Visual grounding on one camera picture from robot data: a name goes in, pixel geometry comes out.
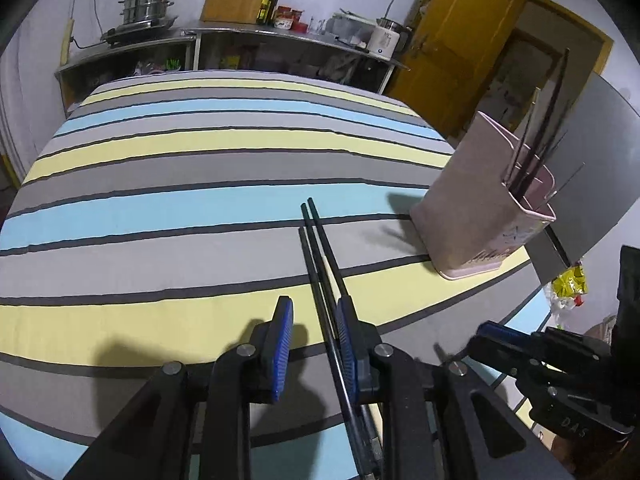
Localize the dish rack with bowls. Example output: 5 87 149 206
325 9 376 48

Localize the black chopstick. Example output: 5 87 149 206
510 75 563 196
298 227 378 480
517 47 571 198
300 203 361 411
307 198 353 306

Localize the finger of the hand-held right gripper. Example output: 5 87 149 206
466 337 567 397
477 323 607 362

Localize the yellow plastic bag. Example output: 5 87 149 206
550 265 588 313

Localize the grey refrigerator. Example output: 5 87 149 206
522 71 640 283

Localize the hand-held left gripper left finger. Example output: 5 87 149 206
65 296 296 480

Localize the steel kitchen counter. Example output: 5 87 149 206
54 22 411 111

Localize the pink plastic utensil basket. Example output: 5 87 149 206
410 110 557 281

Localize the striped tablecloth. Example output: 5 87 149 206
0 69 556 480

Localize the yellow wooden door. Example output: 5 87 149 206
382 0 526 136

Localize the stainless steel steamer pot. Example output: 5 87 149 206
119 0 180 26

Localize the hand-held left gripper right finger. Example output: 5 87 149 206
335 296 566 480

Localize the white electric kettle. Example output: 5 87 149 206
368 17 413 58

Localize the brown wooden door frame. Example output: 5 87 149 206
495 0 615 133

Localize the black induction cooker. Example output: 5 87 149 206
100 17 181 46

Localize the yellowish power strip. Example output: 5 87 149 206
59 17 75 66

